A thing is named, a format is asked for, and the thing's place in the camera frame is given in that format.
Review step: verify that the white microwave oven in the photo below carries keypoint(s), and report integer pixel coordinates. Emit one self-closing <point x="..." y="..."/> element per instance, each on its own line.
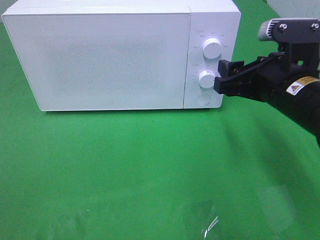
<point x="208" y="19"/>

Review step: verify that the white microwave knob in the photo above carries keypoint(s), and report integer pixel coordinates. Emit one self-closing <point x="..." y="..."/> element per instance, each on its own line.
<point x="211" y="48"/>
<point x="206" y="79"/>

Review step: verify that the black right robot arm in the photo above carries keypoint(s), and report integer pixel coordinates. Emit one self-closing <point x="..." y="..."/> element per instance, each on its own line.
<point x="296" y="93"/>

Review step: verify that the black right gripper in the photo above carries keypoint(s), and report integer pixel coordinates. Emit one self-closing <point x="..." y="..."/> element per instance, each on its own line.
<point x="257" y="80"/>

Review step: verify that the upper white microwave knob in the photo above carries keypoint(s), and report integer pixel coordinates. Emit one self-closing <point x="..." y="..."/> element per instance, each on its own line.
<point x="211" y="48"/>

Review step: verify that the lower white microwave knob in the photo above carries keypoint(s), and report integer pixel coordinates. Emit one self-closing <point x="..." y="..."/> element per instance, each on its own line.
<point x="206" y="79"/>

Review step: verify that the white microwave door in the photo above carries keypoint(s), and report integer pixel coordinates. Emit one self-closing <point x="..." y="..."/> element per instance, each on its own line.
<point x="81" y="62"/>

